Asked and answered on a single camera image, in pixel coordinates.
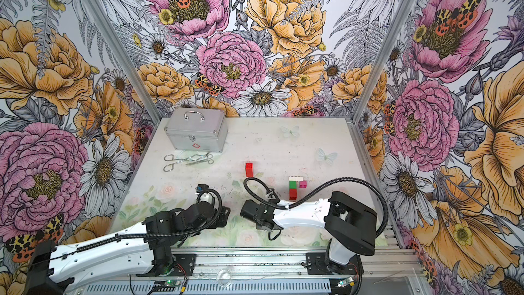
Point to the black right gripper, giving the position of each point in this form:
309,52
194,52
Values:
259,226

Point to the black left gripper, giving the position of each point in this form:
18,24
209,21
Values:
213,224

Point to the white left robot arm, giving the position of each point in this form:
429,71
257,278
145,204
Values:
144,248

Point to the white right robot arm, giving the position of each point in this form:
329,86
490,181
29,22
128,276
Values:
350,223

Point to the steel surgical scissors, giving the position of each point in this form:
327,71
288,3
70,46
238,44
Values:
192,158

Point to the silver metal case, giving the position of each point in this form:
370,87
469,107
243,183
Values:
197,129

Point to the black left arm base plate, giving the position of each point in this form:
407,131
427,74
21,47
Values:
182,265

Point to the aluminium front rail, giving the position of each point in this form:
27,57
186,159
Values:
285,262

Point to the white vented cable duct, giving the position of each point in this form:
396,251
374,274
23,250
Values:
260,286

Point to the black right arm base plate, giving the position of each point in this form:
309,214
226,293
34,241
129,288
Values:
319,264

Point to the aluminium frame post left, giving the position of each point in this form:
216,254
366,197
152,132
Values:
104,24

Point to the aluminium frame post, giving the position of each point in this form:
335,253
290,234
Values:
104,24
398,20

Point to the aluminium frame post right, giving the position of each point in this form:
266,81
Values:
398,20

